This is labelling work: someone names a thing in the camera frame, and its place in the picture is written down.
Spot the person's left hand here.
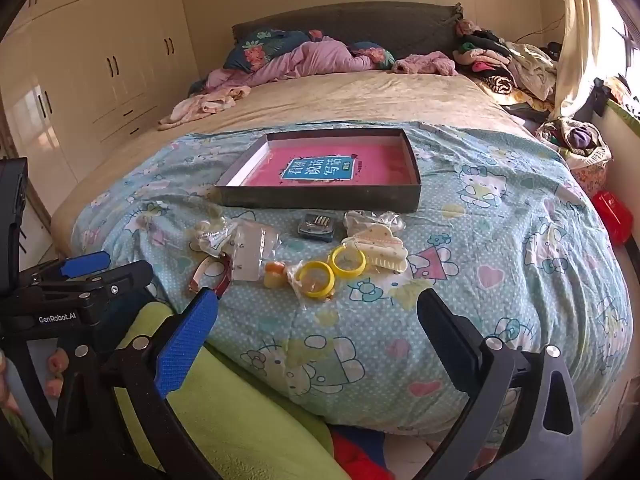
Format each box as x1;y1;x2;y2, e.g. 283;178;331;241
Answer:
0;347;71;416

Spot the rhinestone hair clip in case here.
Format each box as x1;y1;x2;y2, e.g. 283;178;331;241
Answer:
296;212;337;243

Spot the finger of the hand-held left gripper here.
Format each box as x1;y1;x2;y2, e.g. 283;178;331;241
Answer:
20;251;112;286
45;260;156;311

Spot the cream wardrobe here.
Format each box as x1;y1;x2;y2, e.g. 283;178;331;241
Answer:
0;0;201;221

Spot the crumpled clear jewelry bag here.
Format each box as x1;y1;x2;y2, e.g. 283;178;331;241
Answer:
344;210;405;236

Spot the red plastic container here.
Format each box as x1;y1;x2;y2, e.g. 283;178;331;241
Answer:
590;191;635;246

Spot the grey padded headboard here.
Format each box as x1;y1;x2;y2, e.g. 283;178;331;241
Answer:
231;2;465;61

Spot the pile of clothes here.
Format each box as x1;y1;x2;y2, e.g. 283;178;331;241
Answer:
452;20;561;111

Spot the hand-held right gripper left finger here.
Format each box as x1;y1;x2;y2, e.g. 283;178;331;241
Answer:
52;287;221;480

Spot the green garment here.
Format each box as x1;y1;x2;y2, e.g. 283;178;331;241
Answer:
115;300;351;480

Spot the cream cloud hair clip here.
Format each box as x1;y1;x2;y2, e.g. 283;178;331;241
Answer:
345;222;408;273

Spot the dark red watch strap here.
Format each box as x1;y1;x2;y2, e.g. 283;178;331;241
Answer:
189;254;235;301

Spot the black shallow cardboard box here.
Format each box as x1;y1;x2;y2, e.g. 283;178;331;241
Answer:
214;128;423;214

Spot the pale pink garment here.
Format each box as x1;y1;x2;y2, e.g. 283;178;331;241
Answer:
157;85;251;132

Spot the pink quilt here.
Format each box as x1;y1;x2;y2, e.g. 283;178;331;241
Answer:
190;40;376;96

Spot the pink fuzzy garment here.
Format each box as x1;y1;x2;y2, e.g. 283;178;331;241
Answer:
392;51;458;77

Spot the cream curtain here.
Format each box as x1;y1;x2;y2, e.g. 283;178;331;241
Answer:
550;0;626;121

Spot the red cloth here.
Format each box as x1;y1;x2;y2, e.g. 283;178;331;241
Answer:
330;430;396;480

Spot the floral bag of clothes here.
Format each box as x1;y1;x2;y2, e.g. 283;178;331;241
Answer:
535;117;613;171

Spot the bed with beige sheet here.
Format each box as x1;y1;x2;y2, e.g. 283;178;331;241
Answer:
50;67;541;256

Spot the clear bag with earring card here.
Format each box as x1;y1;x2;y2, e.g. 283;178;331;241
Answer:
232;222;281;283

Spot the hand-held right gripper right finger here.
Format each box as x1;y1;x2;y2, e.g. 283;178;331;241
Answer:
416;288;586;480

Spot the small clear plastic bag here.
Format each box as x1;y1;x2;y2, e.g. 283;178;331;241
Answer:
189;215;238;258

